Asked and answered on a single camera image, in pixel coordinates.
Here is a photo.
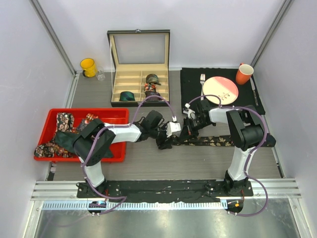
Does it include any silver fork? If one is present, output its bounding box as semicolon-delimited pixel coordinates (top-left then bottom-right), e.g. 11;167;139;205
200;74;206;101

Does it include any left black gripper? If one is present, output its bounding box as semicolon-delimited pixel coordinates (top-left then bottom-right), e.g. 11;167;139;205
150;122;174;150

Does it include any rolled dark maroon tie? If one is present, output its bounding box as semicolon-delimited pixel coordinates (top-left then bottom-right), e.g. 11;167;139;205
145;91;162;102

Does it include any yellow mug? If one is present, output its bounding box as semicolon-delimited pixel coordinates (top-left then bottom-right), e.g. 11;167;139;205
80;58;98;78

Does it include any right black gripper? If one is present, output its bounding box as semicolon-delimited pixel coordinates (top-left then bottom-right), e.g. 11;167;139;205
179;117;211;142

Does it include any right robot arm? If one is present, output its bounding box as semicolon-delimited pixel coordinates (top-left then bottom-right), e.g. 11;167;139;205
178;99;267;196

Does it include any rolled green blue tie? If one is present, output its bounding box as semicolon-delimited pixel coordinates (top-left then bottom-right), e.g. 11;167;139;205
119;91;135;102

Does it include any red plastic bin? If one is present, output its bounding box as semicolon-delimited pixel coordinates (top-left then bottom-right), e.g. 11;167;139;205
34;108;129;163

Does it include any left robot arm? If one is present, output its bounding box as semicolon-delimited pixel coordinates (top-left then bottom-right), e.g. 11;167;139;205
72;110;180;198

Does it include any clear glass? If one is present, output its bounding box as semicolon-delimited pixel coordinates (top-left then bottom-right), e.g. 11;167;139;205
96;66;106;81

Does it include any black placemat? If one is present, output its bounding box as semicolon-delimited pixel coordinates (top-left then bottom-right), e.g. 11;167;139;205
180;68;265;115

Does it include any dark green leaf tie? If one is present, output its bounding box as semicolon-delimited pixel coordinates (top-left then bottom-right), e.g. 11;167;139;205
54;130;79;155

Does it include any purple cable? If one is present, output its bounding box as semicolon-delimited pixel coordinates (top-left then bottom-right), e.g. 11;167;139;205
42;95;178;228
187;94;269;218

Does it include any orange mug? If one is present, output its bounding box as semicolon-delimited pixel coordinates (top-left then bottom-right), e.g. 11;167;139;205
236;63;254;85

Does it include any aluminium front rail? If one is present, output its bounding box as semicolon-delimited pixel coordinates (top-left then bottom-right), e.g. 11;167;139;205
31;178;301;214

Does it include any rolled orange floral tie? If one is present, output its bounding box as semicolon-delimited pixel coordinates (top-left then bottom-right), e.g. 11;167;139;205
144;83;157;92

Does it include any pink cream plate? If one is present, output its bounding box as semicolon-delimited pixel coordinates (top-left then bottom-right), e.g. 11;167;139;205
203;76;239;105

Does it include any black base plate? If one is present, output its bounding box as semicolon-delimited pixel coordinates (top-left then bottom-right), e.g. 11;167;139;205
76;178;254;204

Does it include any orange striped rolled tie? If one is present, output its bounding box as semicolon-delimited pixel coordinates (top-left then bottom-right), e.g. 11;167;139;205
85;114;99;124

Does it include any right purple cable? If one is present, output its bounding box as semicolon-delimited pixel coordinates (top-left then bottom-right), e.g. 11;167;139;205
187;94;269;218

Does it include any black tie storage box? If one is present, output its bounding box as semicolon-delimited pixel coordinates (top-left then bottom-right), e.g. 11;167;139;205
107;29;170;107

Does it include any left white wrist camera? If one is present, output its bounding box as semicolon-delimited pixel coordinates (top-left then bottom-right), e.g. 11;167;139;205
166;122;181;138

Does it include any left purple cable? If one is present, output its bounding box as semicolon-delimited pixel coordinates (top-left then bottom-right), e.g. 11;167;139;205
42;95;178;228

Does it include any black gold leaf tie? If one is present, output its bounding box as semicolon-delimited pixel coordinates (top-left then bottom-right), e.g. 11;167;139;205
158;133;276;150

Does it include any silver knife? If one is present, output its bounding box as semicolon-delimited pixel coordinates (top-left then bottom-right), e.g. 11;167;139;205
250;77;259;107

